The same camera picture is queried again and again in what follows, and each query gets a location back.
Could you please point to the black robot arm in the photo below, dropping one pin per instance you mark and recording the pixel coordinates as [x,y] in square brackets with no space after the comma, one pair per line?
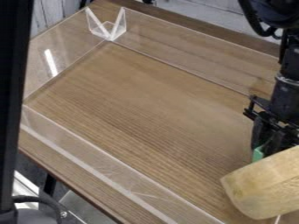
[274,18]

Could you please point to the black table leg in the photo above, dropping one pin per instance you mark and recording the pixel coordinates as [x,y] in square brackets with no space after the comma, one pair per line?
[50,185]

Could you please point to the clear acrylic corner bracket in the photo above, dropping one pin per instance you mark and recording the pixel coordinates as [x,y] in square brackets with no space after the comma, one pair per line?
[107,30]

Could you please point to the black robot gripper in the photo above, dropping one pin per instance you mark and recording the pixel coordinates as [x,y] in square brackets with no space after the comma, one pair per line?
[275,116]

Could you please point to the brown wooden bowl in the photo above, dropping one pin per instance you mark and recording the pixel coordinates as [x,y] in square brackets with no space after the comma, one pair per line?
[263,189]

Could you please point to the black vertical post foreground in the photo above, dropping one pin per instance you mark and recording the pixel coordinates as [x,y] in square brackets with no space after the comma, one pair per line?
[15,33]

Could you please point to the green rectangular block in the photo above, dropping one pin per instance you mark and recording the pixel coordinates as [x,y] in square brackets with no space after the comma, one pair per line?
[258,153]

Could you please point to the grey metal plate with screw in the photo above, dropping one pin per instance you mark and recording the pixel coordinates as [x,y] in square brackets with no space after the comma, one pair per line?
[78,211]

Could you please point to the clear acrylic front wall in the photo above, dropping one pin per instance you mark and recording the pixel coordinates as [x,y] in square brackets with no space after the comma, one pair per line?
[111,185]

